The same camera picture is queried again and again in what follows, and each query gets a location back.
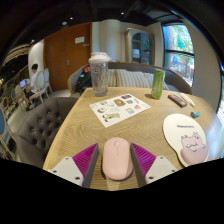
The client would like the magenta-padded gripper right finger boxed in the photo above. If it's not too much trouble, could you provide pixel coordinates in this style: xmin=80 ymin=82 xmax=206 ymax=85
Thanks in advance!
xmin=129 ymin=142 xmax=179 ymax=188

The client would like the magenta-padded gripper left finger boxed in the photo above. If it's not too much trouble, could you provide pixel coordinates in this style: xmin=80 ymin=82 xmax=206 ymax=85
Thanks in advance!
xmin=48 ymin=143 xmax=100 ymax=188

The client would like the pink computer mouse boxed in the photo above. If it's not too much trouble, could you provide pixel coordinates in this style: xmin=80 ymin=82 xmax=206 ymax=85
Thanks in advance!
xmin=101 ymin=136 xmax=134 ymax=182

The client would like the white cartoon-print mouse pad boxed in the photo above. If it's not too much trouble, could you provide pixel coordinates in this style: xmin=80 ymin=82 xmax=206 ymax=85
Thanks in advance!
xmin=162 ymin=113 xmax=210 ymax=168

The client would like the grey tufted armchair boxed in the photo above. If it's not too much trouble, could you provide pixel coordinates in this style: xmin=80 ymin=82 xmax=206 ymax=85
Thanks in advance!
xmin=15 ymin=96 xmax=79 ymax=169

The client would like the white sticker sheet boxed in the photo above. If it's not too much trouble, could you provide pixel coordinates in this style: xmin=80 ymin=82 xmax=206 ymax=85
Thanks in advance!
xmin=89 ymin=93 xmax=152 ymax=129

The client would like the black and red case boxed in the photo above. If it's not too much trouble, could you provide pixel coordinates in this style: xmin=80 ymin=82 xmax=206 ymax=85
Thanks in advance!
xmin=167 ymin=93 xmax=188 ymax=108

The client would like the white tube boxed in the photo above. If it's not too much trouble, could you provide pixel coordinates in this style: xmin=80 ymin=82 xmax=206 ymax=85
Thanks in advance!
xmin=179 ymin=92 xmax=196 ymax=108

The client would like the blue-backed chair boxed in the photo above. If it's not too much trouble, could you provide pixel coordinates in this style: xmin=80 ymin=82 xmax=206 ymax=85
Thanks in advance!
xmin=0 ymin=108 xmax=16 ymax=158

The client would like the green drink can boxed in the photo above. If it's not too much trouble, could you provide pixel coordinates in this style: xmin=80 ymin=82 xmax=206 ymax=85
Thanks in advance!
xmin=150 ymin=68 xmax=166 ymax=100

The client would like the striped cushion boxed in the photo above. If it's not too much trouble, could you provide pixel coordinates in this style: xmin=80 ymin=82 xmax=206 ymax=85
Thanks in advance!
xmin=107 ymin=68 xmax=118 ymax=88
xmin=115 ymin=69 xmax=148 ymax=89
xmin=143 ymin=72 xmax=170 ymax=91

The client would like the grey curved sofa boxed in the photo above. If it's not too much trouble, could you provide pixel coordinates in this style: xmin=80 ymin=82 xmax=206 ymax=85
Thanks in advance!
xmin=67 ymin=61 xmax=193 ymax=96

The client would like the black backpack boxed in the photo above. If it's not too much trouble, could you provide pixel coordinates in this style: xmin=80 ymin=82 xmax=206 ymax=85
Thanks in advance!
xmin=75 ymin=64 xmax=93 ymax=94

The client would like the white dining chair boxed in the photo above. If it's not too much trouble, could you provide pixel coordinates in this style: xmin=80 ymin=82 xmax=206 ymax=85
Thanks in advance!
xmin=43 ymin=67 xmax=54 ymax=94
xmin=29 ymin=69 xmax=46 ymax=104

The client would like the person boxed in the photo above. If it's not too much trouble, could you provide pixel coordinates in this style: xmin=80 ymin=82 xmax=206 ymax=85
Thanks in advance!
xmin=23 ymin=63 xmax=39 ymax=109

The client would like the laptop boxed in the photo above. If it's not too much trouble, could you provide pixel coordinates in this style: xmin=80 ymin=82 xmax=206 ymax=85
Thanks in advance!
xmin=19 ymin=78 xmax=29 ymax=89

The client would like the clear plastic shaker bottle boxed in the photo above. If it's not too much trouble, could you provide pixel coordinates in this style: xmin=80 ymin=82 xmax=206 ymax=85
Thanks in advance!
xmin=88 ymin=51 xmax=112 ymax=98

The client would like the brown wooden door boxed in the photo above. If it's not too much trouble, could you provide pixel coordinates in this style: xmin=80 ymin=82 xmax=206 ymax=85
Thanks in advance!
xmin=44 ymin=22 xmax=93 ymax=93

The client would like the black-framed window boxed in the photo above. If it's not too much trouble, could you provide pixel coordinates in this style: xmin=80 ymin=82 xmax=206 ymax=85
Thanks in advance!
xmin=162 ymin=23 xmax=195 ymax=86

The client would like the arched glass-door cabinet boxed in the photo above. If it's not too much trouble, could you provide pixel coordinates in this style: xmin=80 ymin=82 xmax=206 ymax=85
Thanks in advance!
xmin=124 ymin=27 xmax=156 ymax=66

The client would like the white door sign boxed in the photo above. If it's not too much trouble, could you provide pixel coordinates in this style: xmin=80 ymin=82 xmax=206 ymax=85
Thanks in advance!
xmin=74 ymin=35 xmax=86 ymax=44

